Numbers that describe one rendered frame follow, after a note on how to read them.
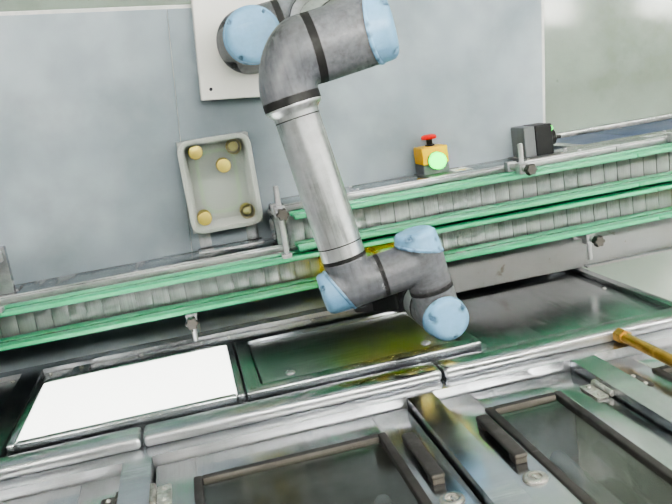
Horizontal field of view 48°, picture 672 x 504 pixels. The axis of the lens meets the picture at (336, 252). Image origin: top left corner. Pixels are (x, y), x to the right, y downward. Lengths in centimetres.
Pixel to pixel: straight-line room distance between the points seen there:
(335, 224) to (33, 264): 95
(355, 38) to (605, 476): 74
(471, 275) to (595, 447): 84
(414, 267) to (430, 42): 90
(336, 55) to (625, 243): 117
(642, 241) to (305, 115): 121
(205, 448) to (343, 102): 98
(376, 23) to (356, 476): 70
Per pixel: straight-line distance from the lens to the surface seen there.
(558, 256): 206
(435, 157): 192
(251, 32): 162
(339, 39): 122
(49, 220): 195
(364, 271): 125
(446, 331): 128
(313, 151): 122
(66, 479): 138
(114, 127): 191
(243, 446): 135
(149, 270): 182
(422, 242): 125
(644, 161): 215
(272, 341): 172
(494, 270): 199
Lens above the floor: 266
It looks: 74 degrees down
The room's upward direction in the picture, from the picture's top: 130 degrees clockwise
